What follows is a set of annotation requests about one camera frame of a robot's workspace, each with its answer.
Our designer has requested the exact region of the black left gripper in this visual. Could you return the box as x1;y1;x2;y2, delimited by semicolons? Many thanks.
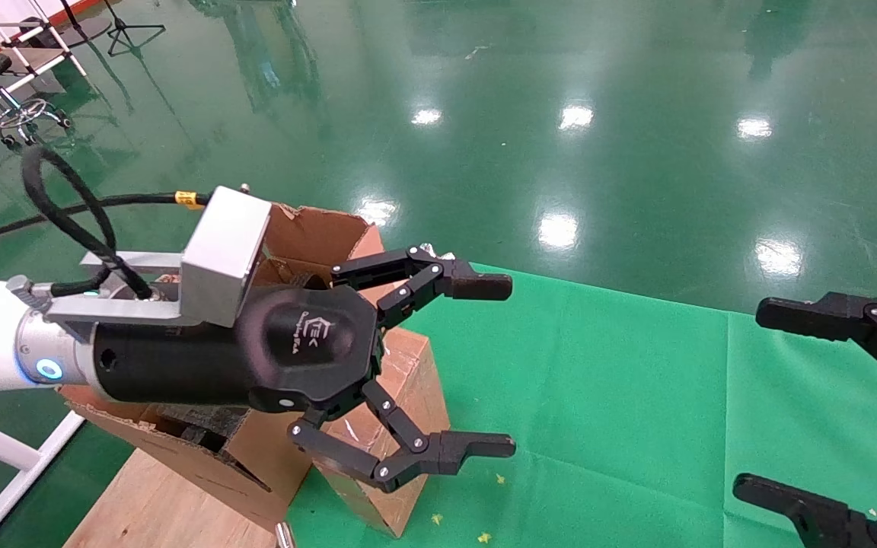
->
92;245;517;492

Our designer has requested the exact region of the black round-base stand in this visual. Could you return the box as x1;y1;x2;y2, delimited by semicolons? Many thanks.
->
20;0;113;48

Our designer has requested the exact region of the large open cardboard carton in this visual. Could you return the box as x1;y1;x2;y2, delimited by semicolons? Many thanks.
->
58;202;387;534

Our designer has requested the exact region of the black tripod stand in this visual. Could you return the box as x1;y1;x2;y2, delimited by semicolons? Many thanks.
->
104;0;167;58

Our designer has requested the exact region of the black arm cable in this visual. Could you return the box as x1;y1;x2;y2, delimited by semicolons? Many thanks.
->
0;145;212;301

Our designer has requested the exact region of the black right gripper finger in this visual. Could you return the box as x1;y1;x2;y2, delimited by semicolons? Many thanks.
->
734;472;877;548
757;289;877;398

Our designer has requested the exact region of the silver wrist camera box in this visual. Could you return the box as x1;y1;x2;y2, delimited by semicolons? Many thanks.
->
46;185;273;341

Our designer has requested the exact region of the green table cloth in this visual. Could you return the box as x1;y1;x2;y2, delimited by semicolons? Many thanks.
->
286;263;877;548

